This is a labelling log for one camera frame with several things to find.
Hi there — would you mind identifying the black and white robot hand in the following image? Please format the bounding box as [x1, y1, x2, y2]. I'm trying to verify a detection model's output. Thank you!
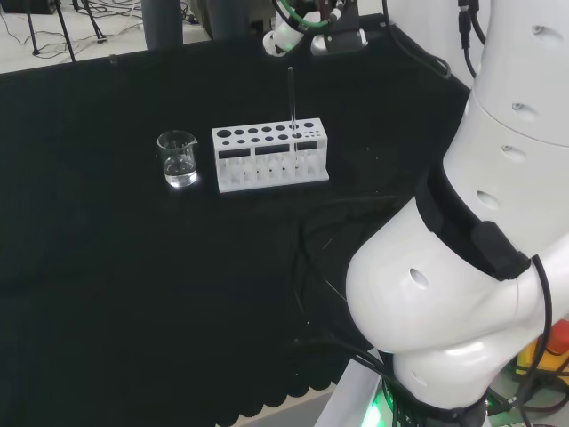
[261, 0, 370, 57]

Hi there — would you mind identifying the clear glass rod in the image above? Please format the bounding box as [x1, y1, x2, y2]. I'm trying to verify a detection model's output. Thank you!
[286, 66, 300, 173]

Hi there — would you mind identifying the white test tube rack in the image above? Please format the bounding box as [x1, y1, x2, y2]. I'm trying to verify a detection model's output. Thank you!
[211, 117, 331, 195]

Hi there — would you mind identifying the dark grey stand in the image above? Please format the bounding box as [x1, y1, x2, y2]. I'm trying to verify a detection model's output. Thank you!
[209, 0, 279, 40]

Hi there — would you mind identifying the dark grey pole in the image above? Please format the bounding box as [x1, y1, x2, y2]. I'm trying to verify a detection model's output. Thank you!
[145, 0, 184, 49]

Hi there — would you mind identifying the clear glass beaker with water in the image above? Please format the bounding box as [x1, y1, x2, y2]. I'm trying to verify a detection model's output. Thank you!
[156, 129, 199, 189]

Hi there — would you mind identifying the black tripod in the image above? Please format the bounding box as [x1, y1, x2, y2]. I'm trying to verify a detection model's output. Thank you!
[21, 0, 108, 63]

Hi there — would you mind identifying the black bench cloth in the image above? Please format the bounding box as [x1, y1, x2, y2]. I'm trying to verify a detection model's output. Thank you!
[0, 12, 472, 422]

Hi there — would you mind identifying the yellow stop button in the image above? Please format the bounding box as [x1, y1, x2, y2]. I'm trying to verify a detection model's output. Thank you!
[514, 318, 569, 384]

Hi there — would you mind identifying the green cable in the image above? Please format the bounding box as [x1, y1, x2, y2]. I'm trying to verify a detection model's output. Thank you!
[273, 0, 333, 31]

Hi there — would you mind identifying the thick black camera cable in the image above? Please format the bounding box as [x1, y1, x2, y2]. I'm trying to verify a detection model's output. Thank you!
[456, 0, 488, 80]

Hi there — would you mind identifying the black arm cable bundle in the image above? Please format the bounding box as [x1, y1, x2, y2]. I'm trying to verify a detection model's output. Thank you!
[291, 195, 419, 386]

